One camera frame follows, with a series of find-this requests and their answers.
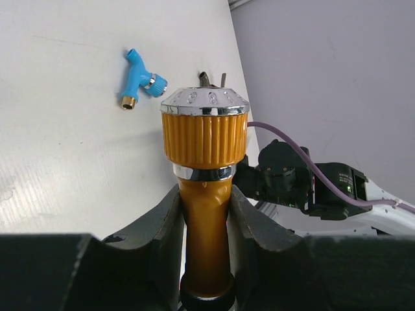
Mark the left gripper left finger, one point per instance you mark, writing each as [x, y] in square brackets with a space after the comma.
[135, 268]

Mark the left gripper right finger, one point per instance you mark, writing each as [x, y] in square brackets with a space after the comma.
[275, 269]

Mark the orange water faucet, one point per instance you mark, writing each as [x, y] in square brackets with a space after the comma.
[205, 136]

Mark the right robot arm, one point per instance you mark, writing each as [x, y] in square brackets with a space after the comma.
[288, 192]

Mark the blue water faucet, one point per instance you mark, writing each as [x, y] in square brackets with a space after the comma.
[138, 76]

